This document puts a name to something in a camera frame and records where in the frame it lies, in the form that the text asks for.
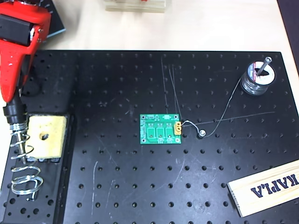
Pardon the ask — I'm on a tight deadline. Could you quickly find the black soldering iron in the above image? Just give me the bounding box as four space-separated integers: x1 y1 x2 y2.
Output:
10 52 32 164

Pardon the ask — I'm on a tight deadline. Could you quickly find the teal Weller soldering station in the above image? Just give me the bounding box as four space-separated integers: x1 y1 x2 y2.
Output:
35 0 67 45

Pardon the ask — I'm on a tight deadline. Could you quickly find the green circuit board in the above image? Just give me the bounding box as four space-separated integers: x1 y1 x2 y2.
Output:
139 113 182 145

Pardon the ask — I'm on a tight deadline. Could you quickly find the yellow cleaning sponge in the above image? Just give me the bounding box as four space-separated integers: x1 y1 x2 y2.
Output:
25 116 67 159

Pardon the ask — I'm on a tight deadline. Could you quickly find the wooden base block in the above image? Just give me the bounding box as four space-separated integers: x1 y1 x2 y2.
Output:
104 0 168 14

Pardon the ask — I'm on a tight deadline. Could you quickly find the black stand with spring holder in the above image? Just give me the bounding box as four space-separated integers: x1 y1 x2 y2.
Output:
0 105 77 224

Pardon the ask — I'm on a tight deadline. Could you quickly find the black perforated breadboard plate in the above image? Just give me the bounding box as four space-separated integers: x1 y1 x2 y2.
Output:
0 50 299 224

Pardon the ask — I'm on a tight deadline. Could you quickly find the yellow power connector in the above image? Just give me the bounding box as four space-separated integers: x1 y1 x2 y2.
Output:
173 121 183 135

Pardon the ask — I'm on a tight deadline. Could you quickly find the metal bolt through spool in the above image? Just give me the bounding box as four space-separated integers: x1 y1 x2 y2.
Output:
256 57 273 77

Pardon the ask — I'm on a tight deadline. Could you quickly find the wooden plank with Kapla print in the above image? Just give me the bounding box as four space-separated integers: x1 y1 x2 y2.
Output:
227 160 299 217

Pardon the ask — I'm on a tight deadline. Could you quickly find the thin solder wire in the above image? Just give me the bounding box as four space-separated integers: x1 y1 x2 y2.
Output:
181 78 242 138

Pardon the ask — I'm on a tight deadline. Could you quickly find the solder wire spool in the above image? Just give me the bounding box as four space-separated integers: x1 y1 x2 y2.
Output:
240 61 276 96

